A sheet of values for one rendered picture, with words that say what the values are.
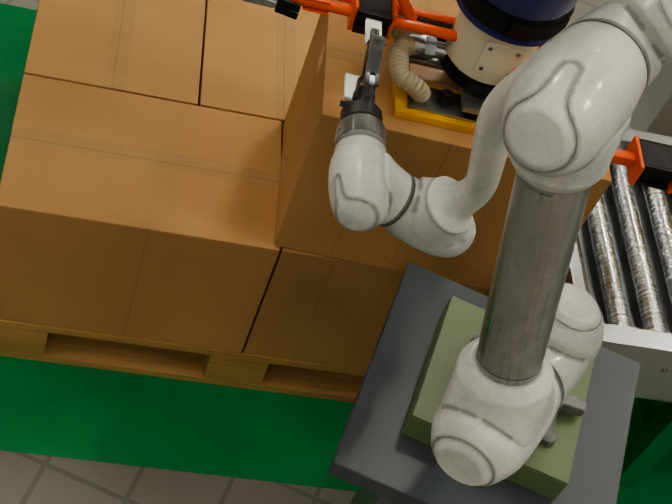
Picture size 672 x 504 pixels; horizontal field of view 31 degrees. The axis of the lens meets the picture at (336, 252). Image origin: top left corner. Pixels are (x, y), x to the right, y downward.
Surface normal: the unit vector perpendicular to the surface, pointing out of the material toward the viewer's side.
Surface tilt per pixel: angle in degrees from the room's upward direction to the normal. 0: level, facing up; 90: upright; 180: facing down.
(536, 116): 88
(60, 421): 0
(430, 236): 95
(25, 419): 0
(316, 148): 90
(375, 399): 0
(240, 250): 90
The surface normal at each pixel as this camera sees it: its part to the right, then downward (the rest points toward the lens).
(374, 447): 0.27, -0.62
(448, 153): -0.04, 0.76
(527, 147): -0.51, 0.46
